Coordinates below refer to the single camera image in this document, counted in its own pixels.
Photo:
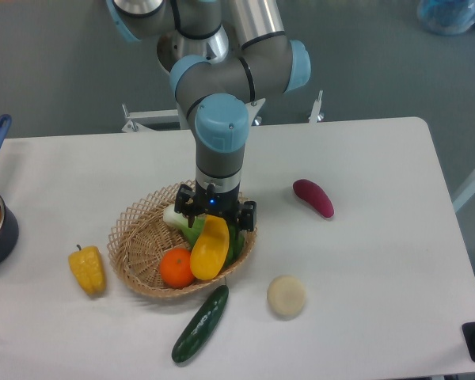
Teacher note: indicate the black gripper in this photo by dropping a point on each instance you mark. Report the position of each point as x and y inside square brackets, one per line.
[224, 205]

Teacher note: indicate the yellow mango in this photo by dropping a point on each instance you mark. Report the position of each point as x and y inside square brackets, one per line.
[209, 252]

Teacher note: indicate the purple sweet potato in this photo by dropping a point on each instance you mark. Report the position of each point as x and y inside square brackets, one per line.
[312, 194]

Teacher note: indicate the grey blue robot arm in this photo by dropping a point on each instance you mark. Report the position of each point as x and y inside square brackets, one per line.
[213, 87]

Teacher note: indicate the woven wicker basket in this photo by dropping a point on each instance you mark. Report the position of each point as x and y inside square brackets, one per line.
[140, 238]

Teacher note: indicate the green white bok choy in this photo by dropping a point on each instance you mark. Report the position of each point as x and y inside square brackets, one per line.
[191, 234]

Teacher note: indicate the orange fruit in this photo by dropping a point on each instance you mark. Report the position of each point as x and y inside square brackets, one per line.
[175, 268]

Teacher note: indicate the dark green cucumber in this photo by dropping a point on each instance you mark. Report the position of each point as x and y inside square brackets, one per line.
[201, 326]

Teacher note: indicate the yellow bell pepper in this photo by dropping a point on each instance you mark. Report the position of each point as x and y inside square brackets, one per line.
[87, 268]

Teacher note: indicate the blue plastic bag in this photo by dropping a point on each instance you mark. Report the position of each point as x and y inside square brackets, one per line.
[446, 18]

